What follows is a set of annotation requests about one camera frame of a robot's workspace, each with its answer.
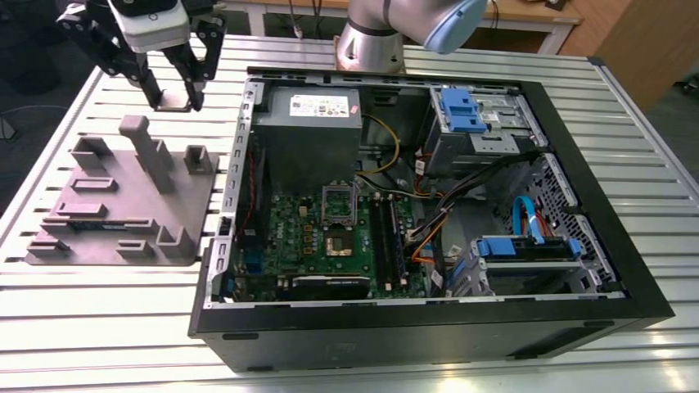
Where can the silver CPU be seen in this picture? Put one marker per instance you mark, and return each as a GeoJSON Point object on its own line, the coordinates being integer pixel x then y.
{"type": "Point", "coordinates": [174, 102]}

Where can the brown wooden cabinet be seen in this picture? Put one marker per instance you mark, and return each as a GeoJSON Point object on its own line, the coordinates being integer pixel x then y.
{"type": "Point", "coordinates": [645, 49]}

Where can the wooden desk white legs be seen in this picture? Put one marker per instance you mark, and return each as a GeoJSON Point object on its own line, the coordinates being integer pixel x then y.
{"type": "Point", "coordinates": [525, 16]}

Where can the black RAM slot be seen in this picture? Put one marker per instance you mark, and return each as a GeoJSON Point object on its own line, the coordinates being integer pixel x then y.
{"type": "Point", "coordinates": [387, 241]}
{"type": "Point", "coordinates": [381, 241]}
{"type": "Point", "coordinates": [393, 241]}

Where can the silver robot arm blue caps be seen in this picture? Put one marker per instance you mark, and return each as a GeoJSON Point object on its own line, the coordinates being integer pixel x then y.
{"type": "Point", "coordinates": [371, 45]}

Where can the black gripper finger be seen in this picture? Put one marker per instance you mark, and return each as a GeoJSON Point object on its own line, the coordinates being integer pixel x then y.
{"type": "Point", "coordinates": [210, 49]}
{"type": "Point", "coordinates": [110, 49]}

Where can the dark RAM stick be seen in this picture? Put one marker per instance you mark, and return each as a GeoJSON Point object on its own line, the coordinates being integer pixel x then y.
{"type": "Point", "coordinates": [105, 226]}

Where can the grey power supply unit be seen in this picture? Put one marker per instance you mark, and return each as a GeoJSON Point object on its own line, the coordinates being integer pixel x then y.
{"type": "Point", "coordinates": [306, 143]}

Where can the green motherboard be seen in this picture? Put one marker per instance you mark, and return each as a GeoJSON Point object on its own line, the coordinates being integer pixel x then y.
{"type": "Point", "coordinates": [290, 229]}

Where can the grey parts rack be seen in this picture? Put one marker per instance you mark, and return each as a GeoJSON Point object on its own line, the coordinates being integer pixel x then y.
{"type": "Point", "coordinates": [137, 213]}

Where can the CPU socket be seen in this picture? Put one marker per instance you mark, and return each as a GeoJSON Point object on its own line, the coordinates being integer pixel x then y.
{"type": "Point", "coordinates": [339, 245]}

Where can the black office chair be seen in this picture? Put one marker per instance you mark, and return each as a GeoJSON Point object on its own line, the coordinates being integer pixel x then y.
{"type": "Point", "coordinates": [27, 53]}

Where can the black PC case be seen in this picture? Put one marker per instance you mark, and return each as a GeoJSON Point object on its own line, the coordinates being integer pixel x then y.
{"type": "Point", "coordinates": [382, 340]}

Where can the black graphics card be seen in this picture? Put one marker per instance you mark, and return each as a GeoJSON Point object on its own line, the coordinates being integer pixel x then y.
{"type": "Point", "coordinates": [327, 286]}

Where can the hard disk in blue carrier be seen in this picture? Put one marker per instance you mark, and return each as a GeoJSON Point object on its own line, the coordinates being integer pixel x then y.
{"type": "Point", "coordinates": [499, 247]}

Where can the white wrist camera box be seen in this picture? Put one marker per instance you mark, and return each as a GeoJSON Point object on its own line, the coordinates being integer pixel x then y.
{"type": "Point", "coordinates": [153, 24]}

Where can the blue plastic drive latch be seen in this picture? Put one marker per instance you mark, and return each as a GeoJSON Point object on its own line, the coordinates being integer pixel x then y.
{"type": "Point", "coordinates": [462, 110]}

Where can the silver drive cage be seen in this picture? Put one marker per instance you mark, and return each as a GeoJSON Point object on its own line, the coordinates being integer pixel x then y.
{"type": "Point", "coordinates": [535, 266]}
{"type": "Point", "coordinates": [491, 143]}

